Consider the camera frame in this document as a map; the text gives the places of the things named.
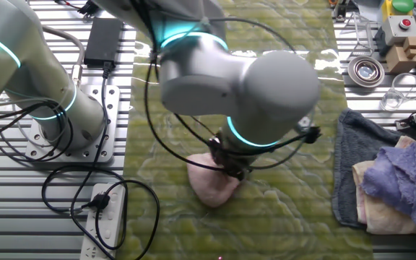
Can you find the small steel bowl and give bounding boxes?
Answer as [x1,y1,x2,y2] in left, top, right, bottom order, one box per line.
[347,56,386,88]

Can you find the pink fluffy cloth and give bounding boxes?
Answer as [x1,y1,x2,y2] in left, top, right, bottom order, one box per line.
[186,152,241,209]

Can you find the black power cable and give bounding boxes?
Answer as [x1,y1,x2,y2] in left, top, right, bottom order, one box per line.
[41,61,161,260]

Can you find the yellow box green button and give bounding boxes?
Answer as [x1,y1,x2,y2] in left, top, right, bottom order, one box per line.
[381,0,416,22]

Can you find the beige cloth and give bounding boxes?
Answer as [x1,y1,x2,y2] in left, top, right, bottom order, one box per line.
[351,135,416,237]

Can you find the white power strip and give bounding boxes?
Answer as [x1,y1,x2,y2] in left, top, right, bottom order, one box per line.
[79,183,127,260]

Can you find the wooden blocks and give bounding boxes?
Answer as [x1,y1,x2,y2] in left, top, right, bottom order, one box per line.
[384,35,416,75]

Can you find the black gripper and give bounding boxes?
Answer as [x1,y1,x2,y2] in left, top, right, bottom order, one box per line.
[209,136,254,181]

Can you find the dark grey towel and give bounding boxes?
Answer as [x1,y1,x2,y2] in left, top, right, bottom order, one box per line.
[331,108,416,229]

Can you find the purple fluffy cloth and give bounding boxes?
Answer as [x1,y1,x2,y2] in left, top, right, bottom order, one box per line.
[360,141,416,233]

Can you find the grey box red button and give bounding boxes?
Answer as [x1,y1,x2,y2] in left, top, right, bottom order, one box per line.
[373,14,416,57]

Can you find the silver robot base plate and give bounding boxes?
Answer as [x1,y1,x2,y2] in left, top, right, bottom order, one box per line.
[25,84,121,163]

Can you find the clear glass beaker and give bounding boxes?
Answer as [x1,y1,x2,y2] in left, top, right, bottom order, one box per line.
[380,72,416,112]

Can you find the green marble pattern mat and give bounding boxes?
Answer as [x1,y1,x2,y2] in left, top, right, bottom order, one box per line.
[116,0,375,260]

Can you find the black cord with red tip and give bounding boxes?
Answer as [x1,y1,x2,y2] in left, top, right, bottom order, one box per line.
[54,0,100,17]

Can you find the thick grey robot cable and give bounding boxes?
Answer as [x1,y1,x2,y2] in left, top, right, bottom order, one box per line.
[41,25,86,86]

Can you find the black power adapter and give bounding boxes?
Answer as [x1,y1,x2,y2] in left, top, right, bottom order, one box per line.
[84,17,124,69]

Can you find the clear acrylic stand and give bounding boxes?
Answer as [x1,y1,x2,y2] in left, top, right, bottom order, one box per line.
[339,10,375,61]

